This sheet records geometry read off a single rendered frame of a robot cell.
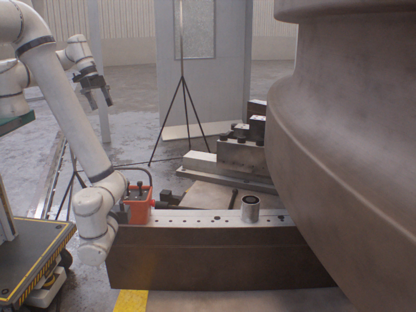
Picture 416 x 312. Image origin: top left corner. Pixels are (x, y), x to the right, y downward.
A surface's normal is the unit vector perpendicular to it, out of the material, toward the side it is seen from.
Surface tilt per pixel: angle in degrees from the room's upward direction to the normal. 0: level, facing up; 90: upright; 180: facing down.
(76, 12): 90
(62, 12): 90
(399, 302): 90
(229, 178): 0
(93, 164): 80
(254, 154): 90
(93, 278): 0
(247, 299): 0
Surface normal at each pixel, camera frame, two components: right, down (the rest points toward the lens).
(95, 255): 0.15, 0.43
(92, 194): 0.14, -0.88
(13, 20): 0.98, 0.13
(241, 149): -0.38, 0.36
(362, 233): -0.97, 0.09
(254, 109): -0.71, 0.28
